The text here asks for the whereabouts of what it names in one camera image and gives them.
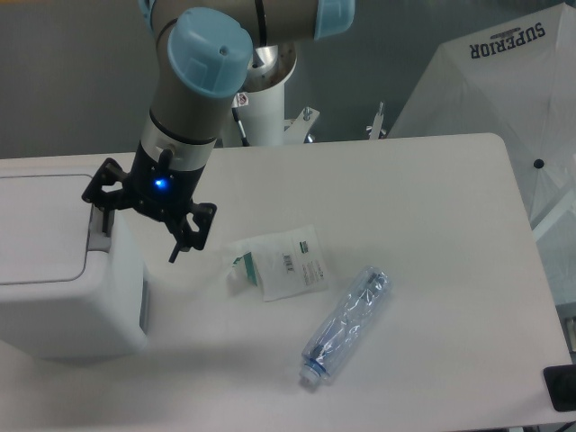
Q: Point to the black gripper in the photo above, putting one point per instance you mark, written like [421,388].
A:
[156,191]

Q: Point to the white push-lid trash can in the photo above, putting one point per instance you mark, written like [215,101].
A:
[72,279]

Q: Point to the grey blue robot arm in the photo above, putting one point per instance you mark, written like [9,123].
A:
[203,53]

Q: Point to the white torn paper packet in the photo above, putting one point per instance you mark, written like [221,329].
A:
[283,264]

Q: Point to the clear crushed plastic bottle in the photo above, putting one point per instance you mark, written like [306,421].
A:
[338,335]

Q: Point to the white superior umbrella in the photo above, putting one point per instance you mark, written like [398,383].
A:
[515,80]

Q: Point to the black device at table edge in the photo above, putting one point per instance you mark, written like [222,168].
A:
[560,383]

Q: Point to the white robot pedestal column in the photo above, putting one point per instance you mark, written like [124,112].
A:
[257,118]

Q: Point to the white metal base frame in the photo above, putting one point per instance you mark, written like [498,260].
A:
[298,130]

